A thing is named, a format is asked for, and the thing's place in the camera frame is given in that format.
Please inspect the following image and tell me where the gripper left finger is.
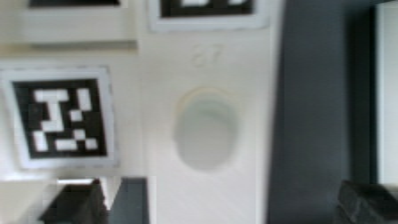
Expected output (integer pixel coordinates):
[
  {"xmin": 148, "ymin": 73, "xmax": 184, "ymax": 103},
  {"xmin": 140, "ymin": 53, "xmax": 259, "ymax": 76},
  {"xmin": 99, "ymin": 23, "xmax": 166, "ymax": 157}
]
[{"xmin": 38, "ymin": 179, "xmax": 108, "ymax": 224}]

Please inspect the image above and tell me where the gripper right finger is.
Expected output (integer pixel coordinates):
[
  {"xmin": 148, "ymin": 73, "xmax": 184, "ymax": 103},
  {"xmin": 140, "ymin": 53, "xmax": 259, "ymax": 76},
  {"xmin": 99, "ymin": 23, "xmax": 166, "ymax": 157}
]
[{"xmin": 333, "ymin": 181, "xmax": 398, "ymax": 224}]

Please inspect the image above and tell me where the white chair back frame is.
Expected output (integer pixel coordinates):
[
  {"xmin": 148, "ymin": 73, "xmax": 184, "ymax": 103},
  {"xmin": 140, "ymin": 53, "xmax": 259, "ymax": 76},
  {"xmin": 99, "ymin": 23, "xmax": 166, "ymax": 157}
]
[{"xmin": 0, "ymin": 0, "xmax": 285, "ymax": 224}]

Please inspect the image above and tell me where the white U-shaped fence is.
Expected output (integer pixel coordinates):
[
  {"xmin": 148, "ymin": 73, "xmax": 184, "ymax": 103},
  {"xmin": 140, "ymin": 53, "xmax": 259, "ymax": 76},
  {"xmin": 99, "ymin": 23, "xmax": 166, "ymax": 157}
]
[{"xmin": 376, "ymin": 0, "xmax": 398, "ymax": 184}]

